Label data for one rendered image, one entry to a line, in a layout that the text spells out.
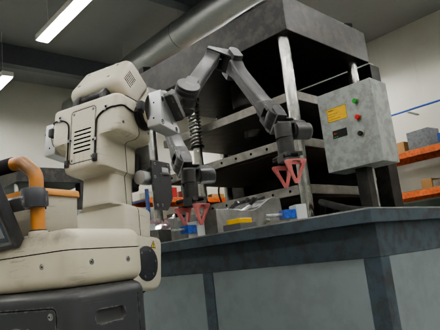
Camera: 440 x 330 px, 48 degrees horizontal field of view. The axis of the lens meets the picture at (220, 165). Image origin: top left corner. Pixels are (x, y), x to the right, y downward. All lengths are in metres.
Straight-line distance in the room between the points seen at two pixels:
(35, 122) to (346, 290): 8.61
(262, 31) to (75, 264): 1.88
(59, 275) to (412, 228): 1.00
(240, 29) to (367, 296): 1.79
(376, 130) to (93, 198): 1.37
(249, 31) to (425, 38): 6.58
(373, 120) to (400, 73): 6.81
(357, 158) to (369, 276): 1.11
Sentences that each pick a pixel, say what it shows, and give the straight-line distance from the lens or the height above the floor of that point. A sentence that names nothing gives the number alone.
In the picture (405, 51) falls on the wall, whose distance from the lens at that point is 9.25.
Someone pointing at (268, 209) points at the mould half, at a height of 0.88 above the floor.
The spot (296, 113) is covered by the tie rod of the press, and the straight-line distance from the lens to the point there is 2.50.
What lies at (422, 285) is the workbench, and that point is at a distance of 1.58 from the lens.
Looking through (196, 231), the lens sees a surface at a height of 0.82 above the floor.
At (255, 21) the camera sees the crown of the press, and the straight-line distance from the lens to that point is 2.74.
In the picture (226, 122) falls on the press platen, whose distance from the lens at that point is 2.93.
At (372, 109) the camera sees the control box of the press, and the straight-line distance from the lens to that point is 2.41.
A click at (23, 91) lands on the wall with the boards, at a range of 9.79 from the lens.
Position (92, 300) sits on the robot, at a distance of 1.12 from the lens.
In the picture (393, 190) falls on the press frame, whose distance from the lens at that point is 3.11.
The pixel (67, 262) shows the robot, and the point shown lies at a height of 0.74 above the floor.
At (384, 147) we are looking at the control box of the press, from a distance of 2.39.
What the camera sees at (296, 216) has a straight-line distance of 1.56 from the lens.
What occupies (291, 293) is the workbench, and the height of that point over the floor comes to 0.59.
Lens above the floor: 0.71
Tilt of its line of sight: 11 degrees up
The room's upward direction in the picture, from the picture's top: 6 degrees counter-clockwise
